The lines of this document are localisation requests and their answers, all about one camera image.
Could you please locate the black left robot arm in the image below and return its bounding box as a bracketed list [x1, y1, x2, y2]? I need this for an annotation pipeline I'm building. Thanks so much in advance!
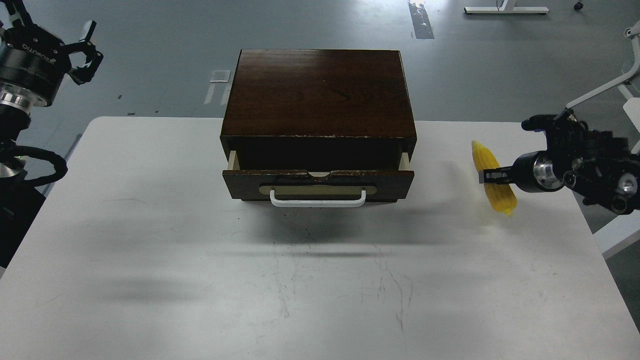
[0, 0, 104, 270]

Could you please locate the wooden drawer with white handle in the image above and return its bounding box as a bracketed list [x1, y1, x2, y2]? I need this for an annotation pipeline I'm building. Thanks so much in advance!
[222, 150, 415, 208]

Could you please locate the yellow corn cob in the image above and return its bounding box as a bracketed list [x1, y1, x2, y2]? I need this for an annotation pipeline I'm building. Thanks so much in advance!
[471, 140, 518, 217]

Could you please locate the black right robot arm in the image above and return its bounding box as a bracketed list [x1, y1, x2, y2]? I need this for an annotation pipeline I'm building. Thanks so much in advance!
[471, 109, 640, 215]

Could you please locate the white table leg base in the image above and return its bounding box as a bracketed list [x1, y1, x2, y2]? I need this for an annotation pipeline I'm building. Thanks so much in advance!
[463, 0, 550, 15]

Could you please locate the dark wooden drawer cabinet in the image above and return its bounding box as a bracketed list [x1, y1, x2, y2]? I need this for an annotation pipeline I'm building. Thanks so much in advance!
[220, 48, 418, 172]

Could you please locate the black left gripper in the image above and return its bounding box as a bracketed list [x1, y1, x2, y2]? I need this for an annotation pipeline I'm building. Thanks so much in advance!
[0, 0, 104, 109]

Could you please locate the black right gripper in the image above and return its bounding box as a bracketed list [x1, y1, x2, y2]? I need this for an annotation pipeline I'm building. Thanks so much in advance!
[482, 151, 564, 193]

